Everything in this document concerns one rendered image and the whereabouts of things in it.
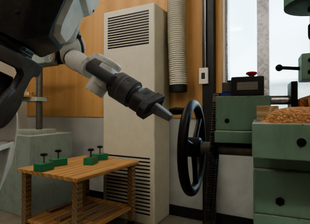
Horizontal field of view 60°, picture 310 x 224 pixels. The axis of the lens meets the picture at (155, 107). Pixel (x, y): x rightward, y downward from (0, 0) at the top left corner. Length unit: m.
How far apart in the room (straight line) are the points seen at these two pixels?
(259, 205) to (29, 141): 2.18
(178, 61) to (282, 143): 1.80
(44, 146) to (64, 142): 0.22
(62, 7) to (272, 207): 0.57
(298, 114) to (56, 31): 0.47
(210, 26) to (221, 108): 1.62
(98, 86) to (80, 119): 2.19
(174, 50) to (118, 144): 0.92
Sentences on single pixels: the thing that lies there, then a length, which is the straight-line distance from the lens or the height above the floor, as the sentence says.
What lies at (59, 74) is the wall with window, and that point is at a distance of 3.27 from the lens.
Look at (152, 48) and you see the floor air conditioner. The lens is 2.21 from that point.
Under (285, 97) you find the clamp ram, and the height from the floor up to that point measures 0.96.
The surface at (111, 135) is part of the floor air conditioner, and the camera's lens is 2.39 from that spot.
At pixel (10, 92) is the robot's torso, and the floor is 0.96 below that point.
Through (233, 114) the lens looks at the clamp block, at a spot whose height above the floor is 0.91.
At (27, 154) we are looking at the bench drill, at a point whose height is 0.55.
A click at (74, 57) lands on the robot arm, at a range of 0.99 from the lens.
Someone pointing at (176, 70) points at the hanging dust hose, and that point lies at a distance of 2.21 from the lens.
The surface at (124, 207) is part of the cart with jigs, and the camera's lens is 2.21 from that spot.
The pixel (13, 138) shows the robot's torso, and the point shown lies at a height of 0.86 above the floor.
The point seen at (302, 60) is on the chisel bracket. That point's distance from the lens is 0.80.
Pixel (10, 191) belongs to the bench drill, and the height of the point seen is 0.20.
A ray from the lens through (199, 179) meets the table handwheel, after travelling 0.91.
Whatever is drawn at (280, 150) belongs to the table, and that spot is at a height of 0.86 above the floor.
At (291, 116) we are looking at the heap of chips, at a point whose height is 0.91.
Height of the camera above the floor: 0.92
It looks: 1 degrees up
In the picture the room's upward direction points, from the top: straight up
